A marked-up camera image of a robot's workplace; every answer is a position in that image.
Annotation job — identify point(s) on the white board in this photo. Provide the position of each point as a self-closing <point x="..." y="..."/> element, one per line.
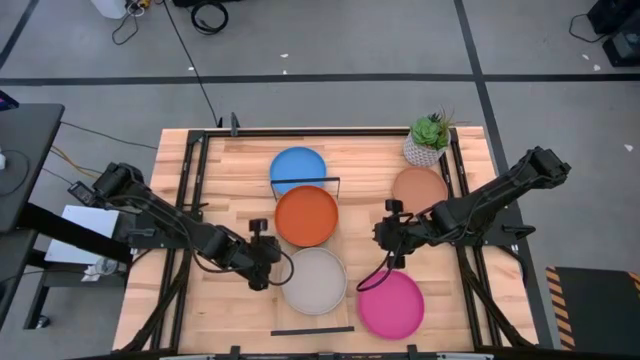
<point x="85" y="225"/>

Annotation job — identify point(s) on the succulent in white patterned pot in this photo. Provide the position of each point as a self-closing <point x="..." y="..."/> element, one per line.
<point x="422" y="150"/>

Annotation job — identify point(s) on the black yellow hazard mat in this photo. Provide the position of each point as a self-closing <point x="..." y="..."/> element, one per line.
<point x="600" y="310"/>

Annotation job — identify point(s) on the tan peach plate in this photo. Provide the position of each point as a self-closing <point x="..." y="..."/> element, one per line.
<point x="419" y="187"/>

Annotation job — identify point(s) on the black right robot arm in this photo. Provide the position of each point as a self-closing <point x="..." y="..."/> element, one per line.
<point x="480" y="205"/>

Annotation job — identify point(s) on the wooden shelf with black frame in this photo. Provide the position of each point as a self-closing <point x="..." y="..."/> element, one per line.
<point x="310" y="331"/>

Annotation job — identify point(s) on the black equipment case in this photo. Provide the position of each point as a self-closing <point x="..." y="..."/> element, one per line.
<point x="620" y="30"/>

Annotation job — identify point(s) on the black aluminium table frame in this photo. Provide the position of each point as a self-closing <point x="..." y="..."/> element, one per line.
<point x="197" y="165"/>

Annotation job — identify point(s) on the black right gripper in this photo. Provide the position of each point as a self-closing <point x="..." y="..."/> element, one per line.
<point x="395" y="235"/>

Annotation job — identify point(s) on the beige grey plate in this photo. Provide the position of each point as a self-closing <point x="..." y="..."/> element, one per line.
<point x="317" y="282"/>

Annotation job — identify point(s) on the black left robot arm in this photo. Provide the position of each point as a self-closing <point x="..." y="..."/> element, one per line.
<point x="200" y="239"/>

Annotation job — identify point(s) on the white container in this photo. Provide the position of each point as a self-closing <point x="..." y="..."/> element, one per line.
<point x="107" y="7"/>

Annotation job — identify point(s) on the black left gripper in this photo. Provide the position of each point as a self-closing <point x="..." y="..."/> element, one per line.
<point x="262" y="257"/>

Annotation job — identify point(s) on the blue plate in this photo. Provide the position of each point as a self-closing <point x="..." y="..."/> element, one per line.
<point x="297" y="162"/>

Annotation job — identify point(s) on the orange plate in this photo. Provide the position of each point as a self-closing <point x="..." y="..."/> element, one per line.
<point x="306" y="216"/>

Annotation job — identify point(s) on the pink plate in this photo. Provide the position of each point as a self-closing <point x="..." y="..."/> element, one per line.
<point x="392" y="307"/>

